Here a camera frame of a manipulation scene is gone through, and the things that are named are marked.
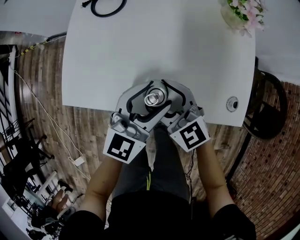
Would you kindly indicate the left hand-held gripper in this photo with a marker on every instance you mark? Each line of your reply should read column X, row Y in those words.
column 122, row 146

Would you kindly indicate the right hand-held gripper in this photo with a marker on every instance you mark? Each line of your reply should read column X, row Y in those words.
column 191, row 136

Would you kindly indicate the grey metal bottle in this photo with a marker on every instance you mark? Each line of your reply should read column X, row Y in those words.
column 164, row 92

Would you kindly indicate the person's left forearm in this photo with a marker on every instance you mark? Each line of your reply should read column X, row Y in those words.
column 103, row 185

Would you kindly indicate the person's right forearm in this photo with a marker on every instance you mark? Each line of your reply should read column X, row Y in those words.
column 211, row 173

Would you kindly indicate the person's grey trousers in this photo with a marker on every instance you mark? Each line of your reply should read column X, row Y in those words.
column 168, row 164

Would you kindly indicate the white power adapter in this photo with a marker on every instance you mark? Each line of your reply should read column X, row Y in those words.
column 77, row 161

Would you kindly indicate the black round-backed chair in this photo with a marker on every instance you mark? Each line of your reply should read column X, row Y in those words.
column 269, row 122

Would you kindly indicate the person's black shirt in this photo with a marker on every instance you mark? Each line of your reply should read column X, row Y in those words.
column 152, row 218

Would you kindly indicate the potted pink flower plant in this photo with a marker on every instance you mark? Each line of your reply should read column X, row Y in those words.
column 243, row 14

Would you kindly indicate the black office chair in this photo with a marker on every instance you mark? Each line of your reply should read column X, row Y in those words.
column 21, row 161

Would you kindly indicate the white tube frame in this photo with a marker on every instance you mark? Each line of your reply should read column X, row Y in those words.
column 47, row 182

